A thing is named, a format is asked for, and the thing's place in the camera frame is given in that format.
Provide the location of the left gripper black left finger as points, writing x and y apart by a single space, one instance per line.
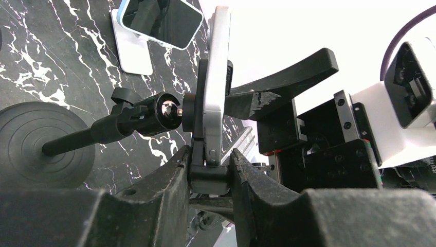
151 212

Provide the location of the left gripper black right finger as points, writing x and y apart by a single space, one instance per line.
267 213

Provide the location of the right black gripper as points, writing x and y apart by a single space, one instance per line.
329 146

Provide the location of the white-edged phone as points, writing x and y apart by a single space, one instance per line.
215 84

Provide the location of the black phone stand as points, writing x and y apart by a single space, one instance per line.
46 146

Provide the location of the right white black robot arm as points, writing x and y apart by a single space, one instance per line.
415 174

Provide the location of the light blue phone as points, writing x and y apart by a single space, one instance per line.
170 23

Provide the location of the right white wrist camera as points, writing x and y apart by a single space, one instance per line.
401 108

